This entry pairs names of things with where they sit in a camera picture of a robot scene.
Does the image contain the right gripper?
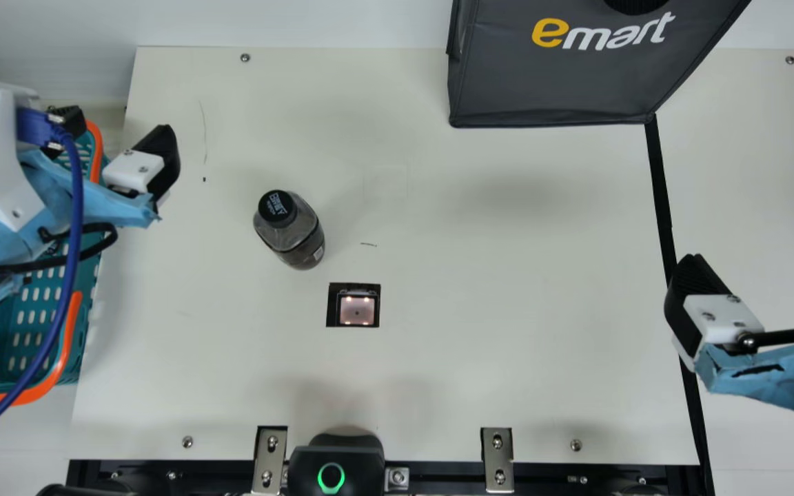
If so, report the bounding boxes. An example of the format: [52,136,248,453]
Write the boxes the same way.
[664,251,794,435]

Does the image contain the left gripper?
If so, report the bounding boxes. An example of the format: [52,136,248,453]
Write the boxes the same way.
[0,124,181,304]

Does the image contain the dark coffee bottle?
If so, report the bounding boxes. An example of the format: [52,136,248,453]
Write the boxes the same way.
[253,189,326,271]

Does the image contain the teal shopping basket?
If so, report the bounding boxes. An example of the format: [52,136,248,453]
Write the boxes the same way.
[0,121,107,412]

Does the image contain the black strip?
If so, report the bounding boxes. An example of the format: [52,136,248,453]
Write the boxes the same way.
[644,114,716,496]

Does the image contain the small square scanner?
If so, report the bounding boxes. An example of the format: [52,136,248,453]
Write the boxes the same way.
[326,282,382,329]

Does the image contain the dark grey bag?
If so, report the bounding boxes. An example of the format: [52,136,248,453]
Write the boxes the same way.
[446,0,753,129]

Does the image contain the black device with green light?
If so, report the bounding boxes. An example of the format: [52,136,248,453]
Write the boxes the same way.
[288,433,385,496]

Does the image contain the black cable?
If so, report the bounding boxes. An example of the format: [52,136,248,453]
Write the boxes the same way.
[0,222,119,282]

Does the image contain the blue cable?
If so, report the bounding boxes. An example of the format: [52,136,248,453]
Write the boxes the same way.
[0,105,88,457]

